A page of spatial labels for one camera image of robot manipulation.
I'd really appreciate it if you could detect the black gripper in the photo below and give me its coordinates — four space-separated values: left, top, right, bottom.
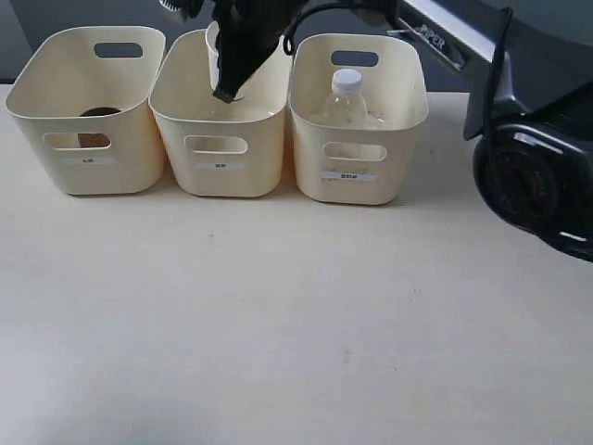
212 0 306 102

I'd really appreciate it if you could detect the white paper cup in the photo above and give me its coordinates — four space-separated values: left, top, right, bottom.
205 21 219 91

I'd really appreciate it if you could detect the clear plastic bottle white cap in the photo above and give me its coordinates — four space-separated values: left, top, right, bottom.
322 69 368 128

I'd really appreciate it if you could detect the brown wooden cup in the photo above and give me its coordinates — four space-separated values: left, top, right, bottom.
78 107 120 148

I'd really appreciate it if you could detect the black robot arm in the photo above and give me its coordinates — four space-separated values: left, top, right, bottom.
321 1 592 261

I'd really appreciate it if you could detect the cream middle storage bin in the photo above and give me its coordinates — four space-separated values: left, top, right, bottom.
148 28 292 197

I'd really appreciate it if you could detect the cream storage bin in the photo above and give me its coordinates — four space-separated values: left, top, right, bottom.
148 28 292 197
288 33 429 205
6 26 166 196

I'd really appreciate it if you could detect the cream left storage bin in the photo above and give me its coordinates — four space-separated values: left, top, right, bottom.
6 26 166 196

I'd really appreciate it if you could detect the cream right storage bin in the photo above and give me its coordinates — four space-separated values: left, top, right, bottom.
288 33 429 205

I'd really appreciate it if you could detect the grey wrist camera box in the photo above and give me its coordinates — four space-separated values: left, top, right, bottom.
158 0 183 12

